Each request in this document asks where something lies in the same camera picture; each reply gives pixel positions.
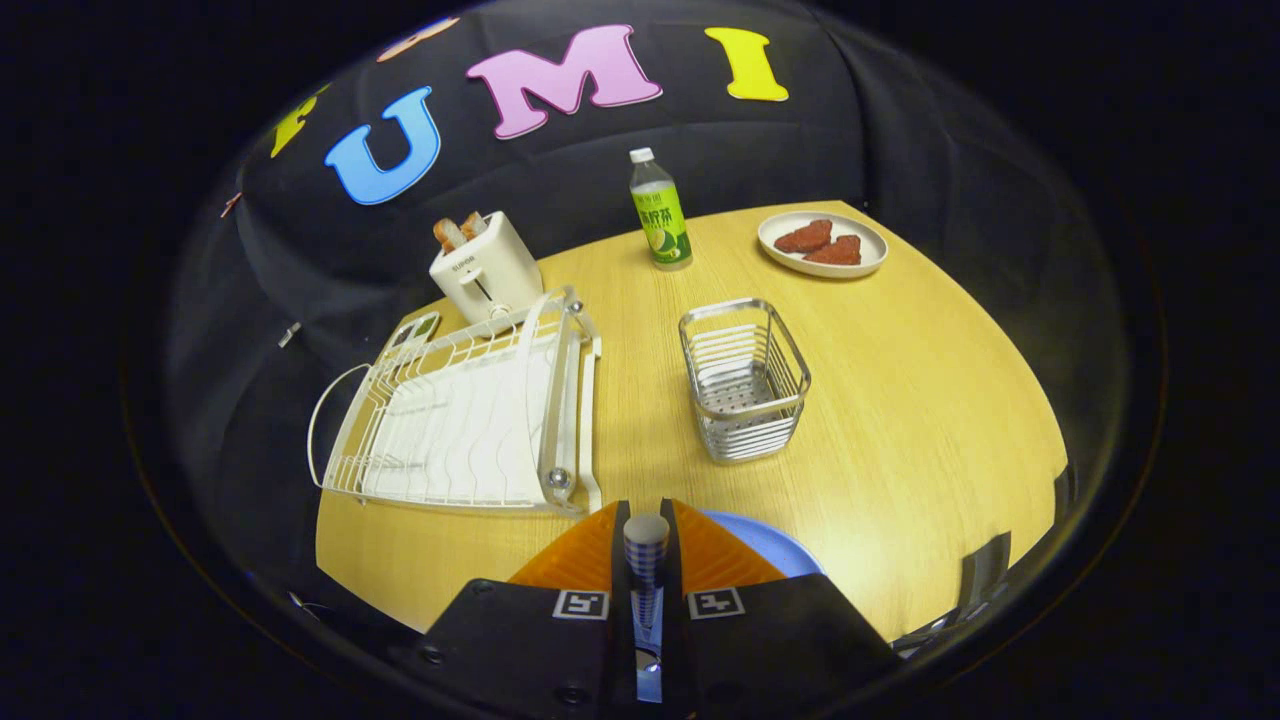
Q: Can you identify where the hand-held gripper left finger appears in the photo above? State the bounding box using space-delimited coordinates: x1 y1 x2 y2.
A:
390 500 635 720

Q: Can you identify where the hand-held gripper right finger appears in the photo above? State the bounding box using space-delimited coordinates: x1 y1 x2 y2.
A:
660 498 906 720

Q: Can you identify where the blue checkered handle spoon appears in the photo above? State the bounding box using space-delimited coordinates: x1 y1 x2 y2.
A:
622 513 672 704

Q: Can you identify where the light blue plate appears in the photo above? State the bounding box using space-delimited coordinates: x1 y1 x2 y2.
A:
700 510 826 581

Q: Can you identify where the white wire dish rack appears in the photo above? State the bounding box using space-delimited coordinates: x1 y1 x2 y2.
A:
307 285 604 518

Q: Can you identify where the silver wire basket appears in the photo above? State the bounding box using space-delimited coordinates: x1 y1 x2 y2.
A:
679 298 812 464

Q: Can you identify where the white divided seasoning dish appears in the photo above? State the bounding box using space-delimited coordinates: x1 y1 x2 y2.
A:
385 311 442 351

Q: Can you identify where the white round plate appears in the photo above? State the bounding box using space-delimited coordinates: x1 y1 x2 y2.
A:
757 210 889 279

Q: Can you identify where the dark chair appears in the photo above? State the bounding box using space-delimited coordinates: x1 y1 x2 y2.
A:
890 465 1079 656

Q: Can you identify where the white toaster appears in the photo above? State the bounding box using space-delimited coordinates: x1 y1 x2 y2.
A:
429 211 545 326

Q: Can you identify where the green label drink bottle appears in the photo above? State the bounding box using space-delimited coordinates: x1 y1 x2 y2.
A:
629 147 694 272

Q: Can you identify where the reddish brown meat piece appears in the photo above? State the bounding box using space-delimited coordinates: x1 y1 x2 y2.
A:
773 219 834 254
802 235 862 267

